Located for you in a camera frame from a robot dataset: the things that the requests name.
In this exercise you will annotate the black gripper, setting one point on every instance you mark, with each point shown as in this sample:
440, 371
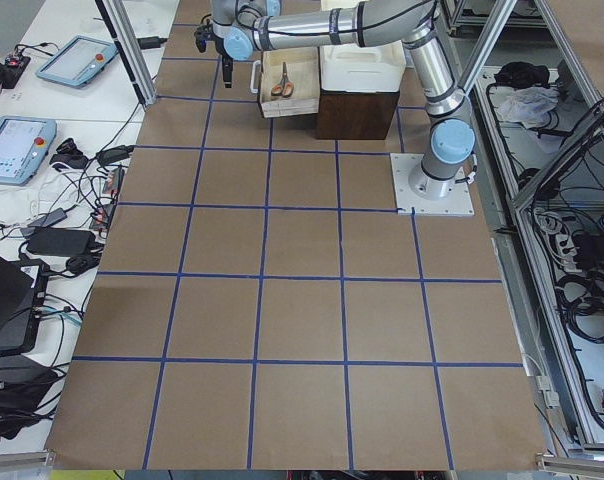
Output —
225, 62

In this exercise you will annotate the grey orange scissors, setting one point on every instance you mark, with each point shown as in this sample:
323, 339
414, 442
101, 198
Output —
284, 87

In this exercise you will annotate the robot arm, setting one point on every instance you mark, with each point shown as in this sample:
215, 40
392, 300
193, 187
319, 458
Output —
238, 29

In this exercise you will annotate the wooden drawer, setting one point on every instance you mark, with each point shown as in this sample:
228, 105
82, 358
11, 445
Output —
303, 71

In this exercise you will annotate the black power adapter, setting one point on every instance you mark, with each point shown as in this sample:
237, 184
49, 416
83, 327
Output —
151, 42

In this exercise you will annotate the far teach pendant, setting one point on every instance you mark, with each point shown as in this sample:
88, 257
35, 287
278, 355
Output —
78, 62

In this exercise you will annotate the teach pendant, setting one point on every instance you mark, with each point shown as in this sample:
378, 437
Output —
78, 62
24, 144

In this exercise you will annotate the dark wooden cabinet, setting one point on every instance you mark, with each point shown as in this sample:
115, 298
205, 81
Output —
355, 116

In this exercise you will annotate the near teach pendant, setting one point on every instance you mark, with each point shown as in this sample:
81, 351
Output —
24, 144

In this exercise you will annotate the large black power brick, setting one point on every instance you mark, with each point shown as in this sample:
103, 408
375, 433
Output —
60, 242

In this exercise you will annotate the black laptop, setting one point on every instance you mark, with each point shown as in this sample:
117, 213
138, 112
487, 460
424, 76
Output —
23, 286

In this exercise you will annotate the white cloth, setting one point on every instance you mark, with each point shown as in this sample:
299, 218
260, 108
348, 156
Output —
530, 107

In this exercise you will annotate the white drawer handle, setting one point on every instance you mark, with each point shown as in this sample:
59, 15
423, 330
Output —
255, 79

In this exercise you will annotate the aluminium frame post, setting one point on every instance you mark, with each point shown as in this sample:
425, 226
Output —
118, 24

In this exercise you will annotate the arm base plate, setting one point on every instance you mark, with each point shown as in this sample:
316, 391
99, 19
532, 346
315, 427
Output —
417, 194

